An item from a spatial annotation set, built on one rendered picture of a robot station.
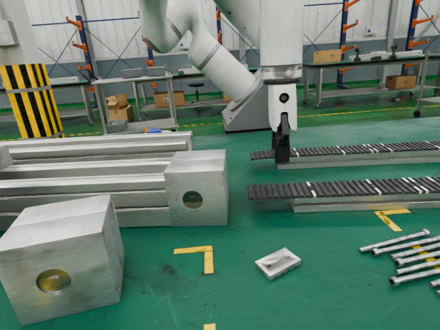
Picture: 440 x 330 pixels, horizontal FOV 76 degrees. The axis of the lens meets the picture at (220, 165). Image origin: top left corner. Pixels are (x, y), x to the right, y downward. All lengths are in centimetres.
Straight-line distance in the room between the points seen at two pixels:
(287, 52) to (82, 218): 45
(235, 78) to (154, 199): 68
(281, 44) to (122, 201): 40
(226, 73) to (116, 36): 754
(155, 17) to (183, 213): 68
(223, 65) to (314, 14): 771
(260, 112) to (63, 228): 79
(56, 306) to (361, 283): 33
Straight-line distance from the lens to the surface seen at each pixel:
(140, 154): 65
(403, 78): 651
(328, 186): 50
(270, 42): 59
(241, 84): 104
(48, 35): 912
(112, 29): 849
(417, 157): 76
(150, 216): 46
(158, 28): 99
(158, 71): 352
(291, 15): 59
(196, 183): 42
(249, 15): 69
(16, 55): 391
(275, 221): 46
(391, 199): 52
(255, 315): 33
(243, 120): 100
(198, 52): 103
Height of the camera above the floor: 103
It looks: 21 degrees down
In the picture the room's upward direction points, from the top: 4 degrees counter-clockwise
